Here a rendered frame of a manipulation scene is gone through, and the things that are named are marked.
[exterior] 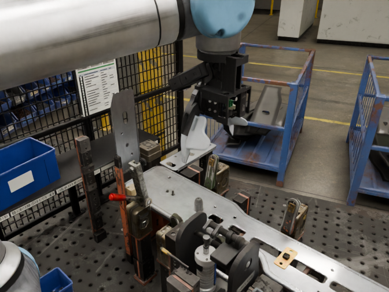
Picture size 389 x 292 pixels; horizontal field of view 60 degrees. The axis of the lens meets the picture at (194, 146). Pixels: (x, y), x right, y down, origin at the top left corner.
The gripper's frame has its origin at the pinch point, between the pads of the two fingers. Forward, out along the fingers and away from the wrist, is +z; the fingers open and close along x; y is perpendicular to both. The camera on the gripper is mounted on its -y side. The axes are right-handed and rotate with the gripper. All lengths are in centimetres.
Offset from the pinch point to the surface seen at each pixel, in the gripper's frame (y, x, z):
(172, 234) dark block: -12.6, 1.5, 32.6
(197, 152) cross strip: -49, 54, 44
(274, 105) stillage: -108, 238, 94
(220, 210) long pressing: -17, 29, 44
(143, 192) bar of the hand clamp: -34.0, 9.7, 33.7
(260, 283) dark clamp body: 12.7, 6.4, 36.4
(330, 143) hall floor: -64, 294, 145
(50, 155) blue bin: -73, -1, 30
